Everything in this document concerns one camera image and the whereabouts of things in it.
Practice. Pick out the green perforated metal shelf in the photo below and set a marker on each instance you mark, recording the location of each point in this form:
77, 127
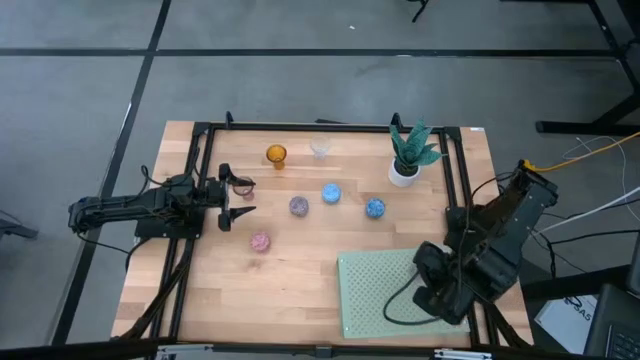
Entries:
365, 295

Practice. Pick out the purple patterned candle tin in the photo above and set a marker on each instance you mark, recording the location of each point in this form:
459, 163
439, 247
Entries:
299, 206

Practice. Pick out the black aluminium table frame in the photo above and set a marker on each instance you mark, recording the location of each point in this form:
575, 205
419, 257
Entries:
325, 127

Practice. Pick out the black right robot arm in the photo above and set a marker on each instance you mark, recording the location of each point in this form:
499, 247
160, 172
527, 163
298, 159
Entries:
520, 210

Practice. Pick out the grey chair base leg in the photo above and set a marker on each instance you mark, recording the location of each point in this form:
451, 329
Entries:
15, 230

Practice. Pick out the black desk leg frame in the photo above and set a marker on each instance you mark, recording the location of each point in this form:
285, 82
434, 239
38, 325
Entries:
585, 127

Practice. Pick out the amber glass candle holder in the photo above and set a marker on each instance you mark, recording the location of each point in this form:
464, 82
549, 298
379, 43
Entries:
276, 153

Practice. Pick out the dark blue patterned candle tin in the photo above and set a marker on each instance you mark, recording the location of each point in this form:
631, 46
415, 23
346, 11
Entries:
375, 208

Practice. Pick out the light blue patterned candle tin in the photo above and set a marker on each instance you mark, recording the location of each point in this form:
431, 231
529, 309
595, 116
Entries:
331, 193

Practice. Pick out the clear glass candle holder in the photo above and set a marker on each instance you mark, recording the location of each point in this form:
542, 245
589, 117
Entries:
320, 145

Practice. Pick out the dark grey laptop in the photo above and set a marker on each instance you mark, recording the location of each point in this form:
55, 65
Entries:
615, 320

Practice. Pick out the black stand leg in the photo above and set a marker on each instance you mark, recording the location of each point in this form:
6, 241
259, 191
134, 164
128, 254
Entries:
419, 12

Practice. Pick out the pink patterned candle tin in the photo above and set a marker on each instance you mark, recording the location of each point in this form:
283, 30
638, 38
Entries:
260, 242

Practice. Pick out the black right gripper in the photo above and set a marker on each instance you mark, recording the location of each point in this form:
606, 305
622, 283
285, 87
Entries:
440, 285

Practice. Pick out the white paper sheet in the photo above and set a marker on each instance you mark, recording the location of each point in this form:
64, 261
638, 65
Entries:
565, 320

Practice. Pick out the snake plant in white pot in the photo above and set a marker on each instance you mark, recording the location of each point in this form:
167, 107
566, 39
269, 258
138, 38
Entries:
412, 147

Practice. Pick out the black desk foot bar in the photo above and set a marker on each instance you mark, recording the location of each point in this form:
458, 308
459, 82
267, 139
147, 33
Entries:
575, 284

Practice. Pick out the black overhead frame bar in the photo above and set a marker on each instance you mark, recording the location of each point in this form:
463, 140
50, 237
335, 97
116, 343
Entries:
75, 350

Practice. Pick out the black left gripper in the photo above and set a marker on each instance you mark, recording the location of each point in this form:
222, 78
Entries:
225, 197

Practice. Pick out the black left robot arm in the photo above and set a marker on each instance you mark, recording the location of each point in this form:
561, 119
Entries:
125, 207

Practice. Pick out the smoky purple glass candle holder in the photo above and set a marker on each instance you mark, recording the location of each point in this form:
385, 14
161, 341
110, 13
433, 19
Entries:
243, 190

